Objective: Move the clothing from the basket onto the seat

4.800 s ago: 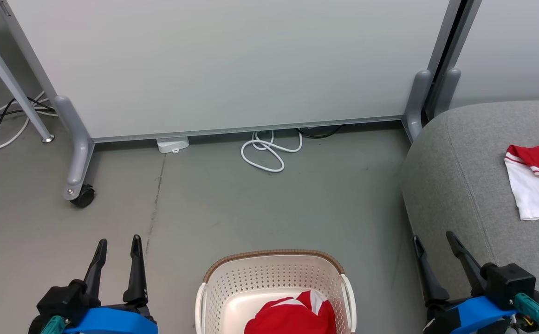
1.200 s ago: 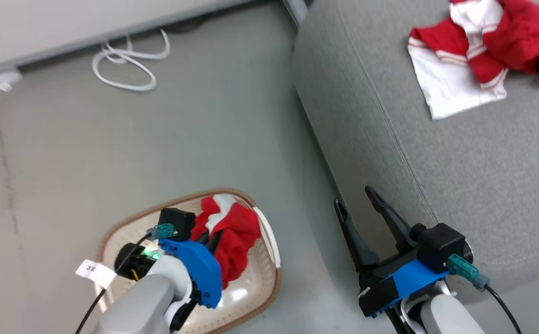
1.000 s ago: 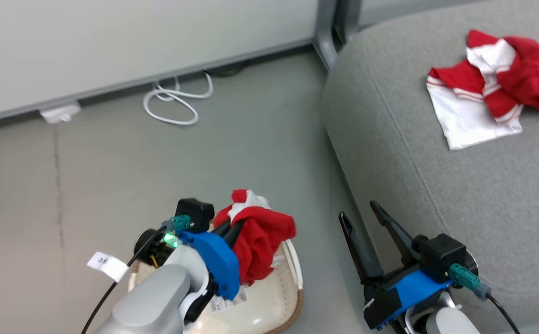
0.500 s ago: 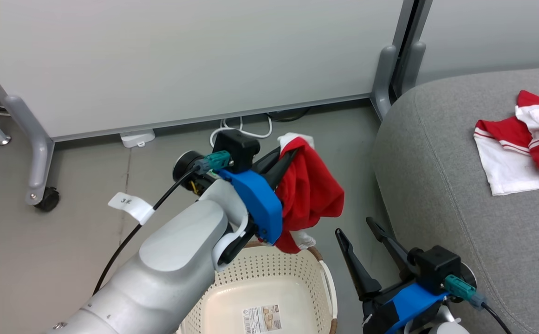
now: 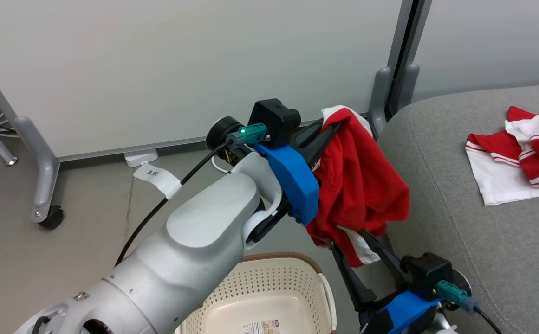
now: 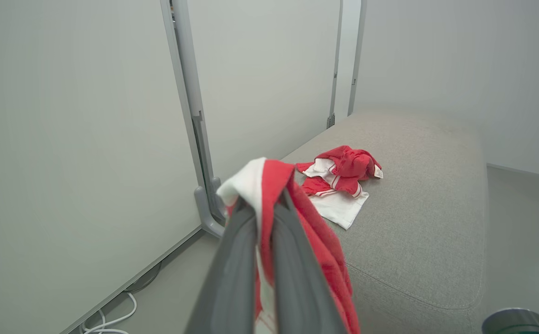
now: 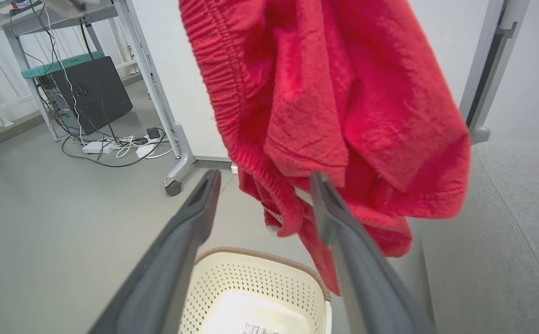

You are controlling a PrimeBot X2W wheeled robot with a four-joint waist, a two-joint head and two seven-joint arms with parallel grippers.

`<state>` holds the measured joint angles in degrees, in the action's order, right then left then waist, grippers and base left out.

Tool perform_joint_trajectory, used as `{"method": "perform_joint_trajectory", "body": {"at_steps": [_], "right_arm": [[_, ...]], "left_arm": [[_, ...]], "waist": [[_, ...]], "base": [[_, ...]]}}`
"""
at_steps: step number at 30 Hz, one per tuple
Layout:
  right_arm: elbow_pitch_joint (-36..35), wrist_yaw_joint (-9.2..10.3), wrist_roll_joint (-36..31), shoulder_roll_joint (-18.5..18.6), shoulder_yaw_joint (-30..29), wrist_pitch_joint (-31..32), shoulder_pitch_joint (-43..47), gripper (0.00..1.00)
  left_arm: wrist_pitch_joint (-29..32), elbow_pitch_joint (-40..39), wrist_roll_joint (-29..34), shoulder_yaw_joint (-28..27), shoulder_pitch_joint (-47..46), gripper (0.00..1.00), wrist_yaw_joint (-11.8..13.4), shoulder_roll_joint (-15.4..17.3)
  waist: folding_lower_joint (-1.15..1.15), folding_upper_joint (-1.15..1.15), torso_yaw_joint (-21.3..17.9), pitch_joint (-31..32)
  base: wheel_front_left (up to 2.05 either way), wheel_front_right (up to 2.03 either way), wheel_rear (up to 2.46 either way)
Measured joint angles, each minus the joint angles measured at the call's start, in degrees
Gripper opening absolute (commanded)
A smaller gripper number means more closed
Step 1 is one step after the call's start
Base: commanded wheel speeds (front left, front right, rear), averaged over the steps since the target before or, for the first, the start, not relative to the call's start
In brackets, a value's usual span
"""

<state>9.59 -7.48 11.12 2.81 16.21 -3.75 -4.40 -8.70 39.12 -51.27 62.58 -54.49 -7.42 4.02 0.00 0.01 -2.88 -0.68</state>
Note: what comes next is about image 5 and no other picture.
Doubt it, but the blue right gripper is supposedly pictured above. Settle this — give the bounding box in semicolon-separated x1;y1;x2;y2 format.
330;229;442;334

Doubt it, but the white power adapter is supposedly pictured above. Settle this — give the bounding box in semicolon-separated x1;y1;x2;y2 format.
124;149;159;168

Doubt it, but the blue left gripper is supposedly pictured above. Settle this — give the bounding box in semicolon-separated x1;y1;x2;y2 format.
253;118;343;242

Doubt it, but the grey partition foot with caster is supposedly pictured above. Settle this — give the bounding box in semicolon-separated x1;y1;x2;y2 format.
13;116;61;224

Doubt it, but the black caster wheel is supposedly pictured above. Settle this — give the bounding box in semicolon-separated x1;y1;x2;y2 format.
39;206;64;231

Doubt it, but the wide white partition panel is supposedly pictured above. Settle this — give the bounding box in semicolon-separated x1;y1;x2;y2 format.
0;0;414;163

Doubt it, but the white plastic laundry basket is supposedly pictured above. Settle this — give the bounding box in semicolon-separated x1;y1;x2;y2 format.
174;252;338;334

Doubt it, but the red and white garment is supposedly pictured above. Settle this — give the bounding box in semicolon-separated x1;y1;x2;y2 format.
465;106;539;206

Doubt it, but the grey fabric sofa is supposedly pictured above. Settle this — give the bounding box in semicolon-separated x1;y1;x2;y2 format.
377;83;539;334

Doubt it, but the narrow white partition panel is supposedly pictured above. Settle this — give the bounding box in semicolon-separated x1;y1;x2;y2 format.
411;0;539;103

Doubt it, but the white cable label tag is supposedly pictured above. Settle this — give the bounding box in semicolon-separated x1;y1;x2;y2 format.
133;163;183;200

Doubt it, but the coiled white cable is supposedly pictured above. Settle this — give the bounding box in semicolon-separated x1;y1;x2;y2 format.
211;155;232;175

